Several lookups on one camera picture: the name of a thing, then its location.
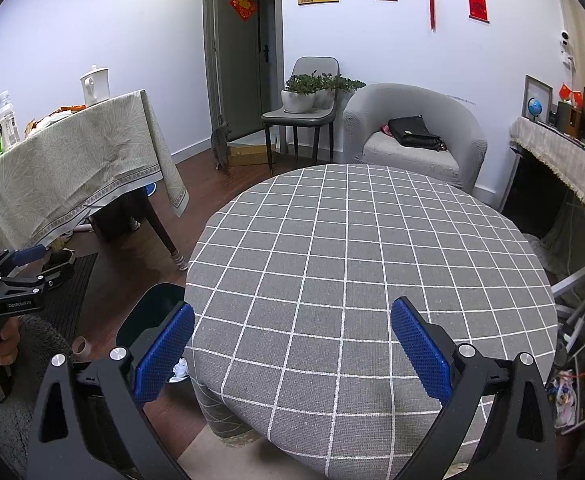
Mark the grey armchair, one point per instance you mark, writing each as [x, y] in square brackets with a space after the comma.
[412, 102]

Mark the teal plastic waste bin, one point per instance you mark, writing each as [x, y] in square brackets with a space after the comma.
[147, 315]

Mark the red door decoration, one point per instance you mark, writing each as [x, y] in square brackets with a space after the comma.
[242, 6]

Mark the dark floor mat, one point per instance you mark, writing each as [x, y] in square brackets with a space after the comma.
[72, 300]

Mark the dark storage box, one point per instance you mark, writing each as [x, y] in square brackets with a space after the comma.
[115, 220]

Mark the striped leg sock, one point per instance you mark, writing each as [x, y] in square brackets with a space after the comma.
[178, 261]
[133, 223]

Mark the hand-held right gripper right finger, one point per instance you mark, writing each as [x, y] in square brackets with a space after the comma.
[422, 355]

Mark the brown speaker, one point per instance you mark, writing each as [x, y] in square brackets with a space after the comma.
[569, 119]

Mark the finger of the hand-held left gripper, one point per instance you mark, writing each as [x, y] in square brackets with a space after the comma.
[27, 252]
[47, 272]

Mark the black handbag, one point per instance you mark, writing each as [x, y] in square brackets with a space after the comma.
[415, 132]

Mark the cardboard box of clutter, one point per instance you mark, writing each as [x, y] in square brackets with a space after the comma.
[582, 385]

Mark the brown tape roll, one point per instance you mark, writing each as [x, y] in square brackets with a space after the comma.
[74, 346]

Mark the pink cloth item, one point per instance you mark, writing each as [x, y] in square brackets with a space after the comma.
[385, 130]

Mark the potted green plant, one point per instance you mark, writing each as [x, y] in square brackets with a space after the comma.
[342, 84]
[298, 102]

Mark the crumpled white paper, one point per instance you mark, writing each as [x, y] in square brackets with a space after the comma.
[180, 370]

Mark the side table, beige cloth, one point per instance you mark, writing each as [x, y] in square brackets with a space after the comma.
[82, 160]

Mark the blue white floor item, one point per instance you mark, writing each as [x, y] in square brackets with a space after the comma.
[151, 189]

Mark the clear plastic bottle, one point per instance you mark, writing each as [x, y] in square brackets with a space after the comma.
[8, 122]

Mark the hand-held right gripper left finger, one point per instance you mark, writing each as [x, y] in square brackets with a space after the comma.
[165, 350]

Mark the grey dining chair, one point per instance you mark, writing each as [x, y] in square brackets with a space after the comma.
[315, 67]

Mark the grey fluffy cloth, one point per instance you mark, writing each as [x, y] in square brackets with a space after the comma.
[32, 340]

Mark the picture frame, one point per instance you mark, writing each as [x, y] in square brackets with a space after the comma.
[539, 87]

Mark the grey cat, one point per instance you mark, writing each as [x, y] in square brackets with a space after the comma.
[221, 142]

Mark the beige fringed desk cloth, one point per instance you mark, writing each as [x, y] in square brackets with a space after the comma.
[562, 160]

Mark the white desk frame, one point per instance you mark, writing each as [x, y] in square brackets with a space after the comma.
[577, 275]

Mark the white wall camera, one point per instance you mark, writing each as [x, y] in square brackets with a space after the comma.
[565, 41]

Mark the grey checked tablecloth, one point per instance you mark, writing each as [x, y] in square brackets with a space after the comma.
[362, 260]

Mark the grey door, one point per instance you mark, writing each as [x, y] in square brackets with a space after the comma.
[242, 85]

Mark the colourful packets pile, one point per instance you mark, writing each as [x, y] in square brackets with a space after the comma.
[55, 117]

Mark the small red flags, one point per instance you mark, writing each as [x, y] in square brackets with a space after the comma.
[567, 92]

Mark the flat cardboard box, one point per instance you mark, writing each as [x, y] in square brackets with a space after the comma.
[250, 155]

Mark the small blue globe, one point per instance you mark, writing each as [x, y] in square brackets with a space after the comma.
[534, 108]

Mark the white pitcher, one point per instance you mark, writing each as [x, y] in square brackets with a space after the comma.
[96, 85]

